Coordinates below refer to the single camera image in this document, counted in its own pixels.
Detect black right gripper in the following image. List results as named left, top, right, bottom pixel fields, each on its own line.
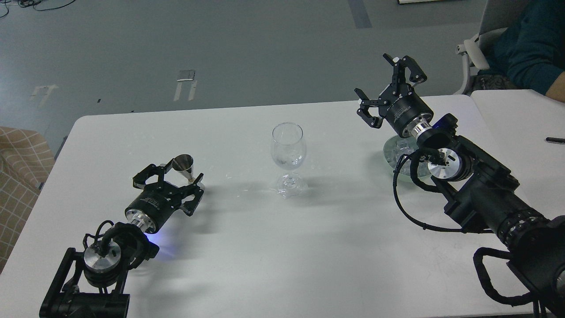
left=354, top=53, right=434, bottom=138

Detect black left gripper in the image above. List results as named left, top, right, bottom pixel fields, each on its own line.
left=125, top=163, right=204, bottom=234

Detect steel cocktail jigger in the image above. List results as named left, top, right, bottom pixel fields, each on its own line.
left=172, top=154, right=196, bottom=183

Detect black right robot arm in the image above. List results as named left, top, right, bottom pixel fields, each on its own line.
left=355, top=53, right=565, bottom=318

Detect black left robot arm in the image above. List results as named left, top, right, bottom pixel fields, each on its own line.
left=39, top=154, right=204, bottom=318

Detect green bowl of ice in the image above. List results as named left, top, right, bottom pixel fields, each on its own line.
left=383, top=136, right=431, bottom=182

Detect clear wine glass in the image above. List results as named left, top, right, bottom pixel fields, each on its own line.
left=271, top=121, right=308, bottom=199

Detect white office chair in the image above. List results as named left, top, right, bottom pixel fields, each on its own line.
left=455, top=0, right=530, bottom=95

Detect seated person in teal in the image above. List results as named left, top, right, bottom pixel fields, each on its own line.
left=472, top=0, right=565, bottom=102

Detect black pen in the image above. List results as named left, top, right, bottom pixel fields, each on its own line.
left=545, top=137, right=565, bottom=144

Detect black floor cables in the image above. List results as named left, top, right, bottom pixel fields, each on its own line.
left=0, top=0, right=76, bottom=18

